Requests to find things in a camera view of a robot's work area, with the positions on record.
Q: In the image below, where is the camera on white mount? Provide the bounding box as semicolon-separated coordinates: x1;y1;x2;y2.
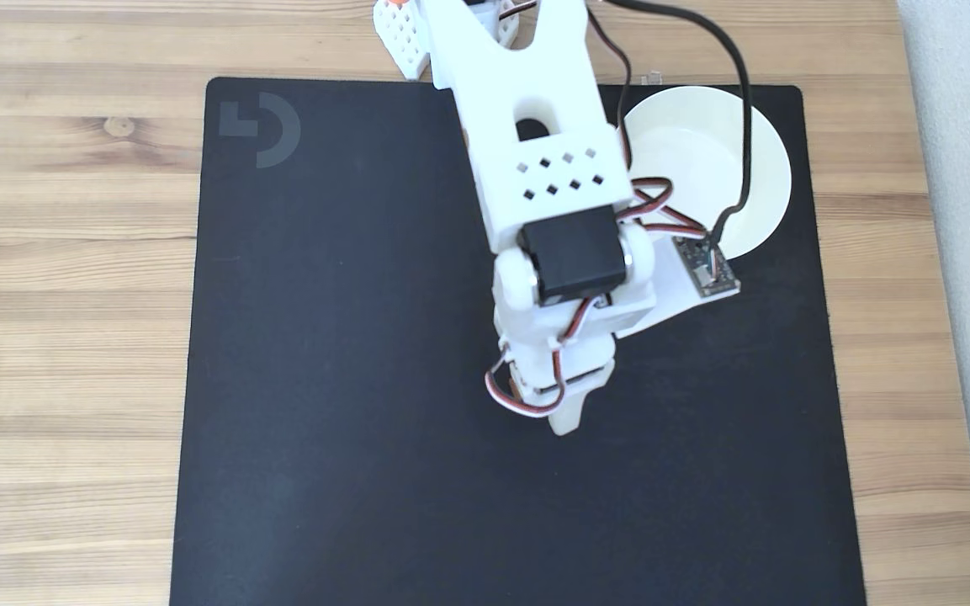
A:
615;234;742;339

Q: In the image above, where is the white round bowl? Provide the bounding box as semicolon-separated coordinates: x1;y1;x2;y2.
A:
619;86;793;260

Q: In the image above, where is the black camera cable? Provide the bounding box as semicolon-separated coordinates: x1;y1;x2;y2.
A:
601;0;755;253

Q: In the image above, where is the red white black servo wire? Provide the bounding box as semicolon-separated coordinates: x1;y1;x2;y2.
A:
618;175;711;243
485;295;599;419

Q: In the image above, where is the black mouse mat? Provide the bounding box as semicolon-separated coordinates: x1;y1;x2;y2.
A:
169;77;868;606

